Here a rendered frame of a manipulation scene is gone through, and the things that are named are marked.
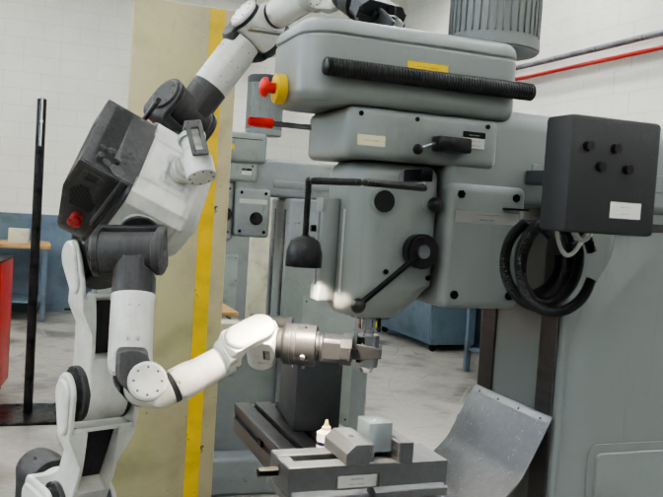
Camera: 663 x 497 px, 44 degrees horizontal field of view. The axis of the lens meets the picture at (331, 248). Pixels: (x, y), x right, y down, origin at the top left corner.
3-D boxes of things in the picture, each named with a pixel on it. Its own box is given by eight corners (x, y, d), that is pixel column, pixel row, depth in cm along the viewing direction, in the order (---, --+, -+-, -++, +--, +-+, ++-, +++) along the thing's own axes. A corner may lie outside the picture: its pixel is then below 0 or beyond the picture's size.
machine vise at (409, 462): (287, 507, 154) (291, 450, 153) (265, 480, 168) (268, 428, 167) (449, 494, 167) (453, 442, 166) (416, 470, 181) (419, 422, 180)
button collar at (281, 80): (277, 102, 159) (279, 71, 159) (269, 105, 165) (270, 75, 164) (287, 103, 160) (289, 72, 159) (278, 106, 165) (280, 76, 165)
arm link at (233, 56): (272, 35, 211) (222, 103, 208) (238, 0, 204) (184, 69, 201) (293, 35, 202) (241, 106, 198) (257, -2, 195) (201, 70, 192)
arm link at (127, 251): (94, 290, 164) (98, 226, 168) (103, 300, 173) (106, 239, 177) (152, 290, 165) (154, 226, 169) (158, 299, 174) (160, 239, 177)
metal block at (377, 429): (367, 453, 164) (369, 423, 164) (355, 444, 170) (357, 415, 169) (391, 451, 166) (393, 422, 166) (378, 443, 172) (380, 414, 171)
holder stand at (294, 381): (292, 431, 205) (297, 353, 204) (277, 408, 227) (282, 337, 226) (338, 431, 208) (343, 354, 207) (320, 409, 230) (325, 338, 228)
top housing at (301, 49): (304, 98, 150) (309, 10, 149) (264, 109, 175) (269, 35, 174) (520, 122, 167) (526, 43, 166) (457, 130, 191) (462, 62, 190)
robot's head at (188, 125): (182, 173, 179) (186, 154, 172) (174, 140, 182) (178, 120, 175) (210, 170, 181) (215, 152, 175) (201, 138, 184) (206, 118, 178)
